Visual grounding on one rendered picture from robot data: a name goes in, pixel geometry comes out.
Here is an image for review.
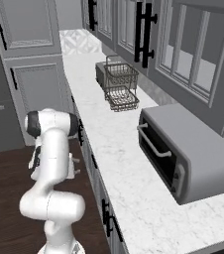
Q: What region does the grey metal toaster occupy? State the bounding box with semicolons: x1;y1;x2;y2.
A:
94;61;119;90

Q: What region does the black wall cupboard handle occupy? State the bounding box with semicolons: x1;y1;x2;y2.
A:
87;0;99;32
142;2;159;69
133;1;146;64

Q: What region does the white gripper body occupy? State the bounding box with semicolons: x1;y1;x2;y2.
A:
65;152;82;181

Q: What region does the grey tall cupboard door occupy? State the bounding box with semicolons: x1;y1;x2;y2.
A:
0;0;62;60
3;54;73;147

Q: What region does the two-tier wire basket stand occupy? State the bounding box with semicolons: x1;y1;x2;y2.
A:
103;54;141;113

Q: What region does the grey wall cupboard run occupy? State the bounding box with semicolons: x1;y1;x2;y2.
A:
80;0;119;54

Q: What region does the grey toaster oven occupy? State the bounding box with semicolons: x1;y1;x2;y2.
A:
136;102;224;206

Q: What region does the black tall cupboard handle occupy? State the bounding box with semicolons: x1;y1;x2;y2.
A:
9;66;19;91
0;23;8;52

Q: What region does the grey toaster oven handle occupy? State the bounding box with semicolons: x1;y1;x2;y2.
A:
136;122;172;159

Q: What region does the black drawer handle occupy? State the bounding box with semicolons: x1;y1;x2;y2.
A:
101;197;114;238
77;118;85;147

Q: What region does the grey base cupboard run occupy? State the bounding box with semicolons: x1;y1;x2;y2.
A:
69;94;130;254

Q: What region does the glass-front wall cupboard door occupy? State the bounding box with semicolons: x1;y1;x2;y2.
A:
155;0;224;136

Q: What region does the grey wall cupboard door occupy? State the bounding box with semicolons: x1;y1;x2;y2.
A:
116;0;160;77

